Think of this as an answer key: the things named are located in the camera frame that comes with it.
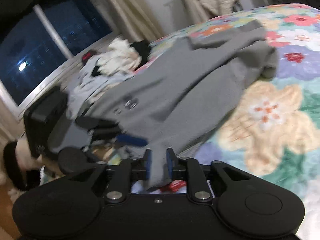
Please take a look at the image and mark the floral quilted bedspread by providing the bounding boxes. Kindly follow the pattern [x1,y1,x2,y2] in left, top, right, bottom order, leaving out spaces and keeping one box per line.
[151,4,319,239]

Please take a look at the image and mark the dark night window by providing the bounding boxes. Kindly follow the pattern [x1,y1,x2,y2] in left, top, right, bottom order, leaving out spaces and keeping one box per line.
[1,0,112,105]

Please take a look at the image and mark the grey waffle knit garment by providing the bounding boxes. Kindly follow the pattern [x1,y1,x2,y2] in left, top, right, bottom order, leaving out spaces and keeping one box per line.
[87,20,278,189]

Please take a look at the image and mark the beige curtain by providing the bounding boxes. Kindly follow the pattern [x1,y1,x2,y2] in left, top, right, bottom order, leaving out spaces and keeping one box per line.
[108,0,164,42]

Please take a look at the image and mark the pile of white clothes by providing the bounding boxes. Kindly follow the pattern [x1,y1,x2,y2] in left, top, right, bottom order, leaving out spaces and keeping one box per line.
[66,37,142,119]

